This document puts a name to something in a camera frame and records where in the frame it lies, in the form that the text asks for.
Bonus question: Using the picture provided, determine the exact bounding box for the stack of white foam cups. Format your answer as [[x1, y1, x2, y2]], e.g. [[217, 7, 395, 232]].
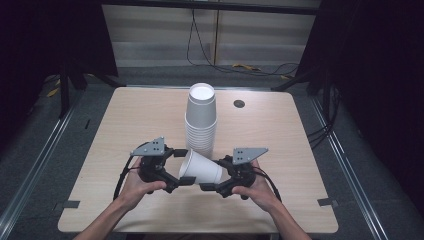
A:
[[184, 82, 218, 160]]

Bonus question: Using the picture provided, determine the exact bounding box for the black metal stand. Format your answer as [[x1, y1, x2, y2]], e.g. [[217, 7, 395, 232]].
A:
[[270, 66, 323, 93], [58, 63, 126, 120]]

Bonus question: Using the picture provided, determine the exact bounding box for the dark curtain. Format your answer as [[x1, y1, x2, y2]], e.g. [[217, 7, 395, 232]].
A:
[[0, 0, 119, 151], [295, 0, 424, 209]]

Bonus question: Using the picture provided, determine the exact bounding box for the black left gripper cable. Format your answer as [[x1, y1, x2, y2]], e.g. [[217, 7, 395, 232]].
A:
[[112, 142, 150, 201]]

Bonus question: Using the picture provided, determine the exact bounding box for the person's left hand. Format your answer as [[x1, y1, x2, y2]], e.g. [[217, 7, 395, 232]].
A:
[[116, 157, 168, 212]]

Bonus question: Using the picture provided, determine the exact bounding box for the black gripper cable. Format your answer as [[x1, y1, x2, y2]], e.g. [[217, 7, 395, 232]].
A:
[[112, 142, 150, 201], [252, 165, 283, 203]]

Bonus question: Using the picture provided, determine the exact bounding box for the bundle of black floor cables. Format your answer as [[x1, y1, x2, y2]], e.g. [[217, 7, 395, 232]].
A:
[[306, 83, 343, 150]]

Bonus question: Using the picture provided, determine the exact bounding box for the person's right hand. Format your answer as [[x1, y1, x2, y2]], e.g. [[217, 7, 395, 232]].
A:
[[231, 159, 284, 215]]

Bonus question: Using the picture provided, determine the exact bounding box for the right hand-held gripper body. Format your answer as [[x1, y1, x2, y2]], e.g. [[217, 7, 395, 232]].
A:
[[215, 147, 270, 201]]

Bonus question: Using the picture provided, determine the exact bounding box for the single white foam cup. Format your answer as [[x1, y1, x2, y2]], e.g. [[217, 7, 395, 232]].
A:
[[178, 148, 224, 186]]

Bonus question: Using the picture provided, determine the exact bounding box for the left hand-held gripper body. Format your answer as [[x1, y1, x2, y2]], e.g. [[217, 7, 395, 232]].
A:
[[129, 136, 175, 195]]

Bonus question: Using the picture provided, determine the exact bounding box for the black hanging wall cable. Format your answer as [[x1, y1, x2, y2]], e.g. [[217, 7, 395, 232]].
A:
[[185, 9, 300, 77]]

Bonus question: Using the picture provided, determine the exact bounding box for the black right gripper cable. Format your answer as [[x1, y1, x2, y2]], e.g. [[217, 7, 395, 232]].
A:
[[252, 165, 283, 203]]

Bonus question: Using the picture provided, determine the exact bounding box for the black overhead bar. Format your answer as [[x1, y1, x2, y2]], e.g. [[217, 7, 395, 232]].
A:
[[100, 0, 322, 16]]

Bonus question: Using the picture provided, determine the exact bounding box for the metal floor rail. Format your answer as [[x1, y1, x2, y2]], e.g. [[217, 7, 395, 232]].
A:
[[309, 96, 390, 240], [0, 98, 81, 231]]

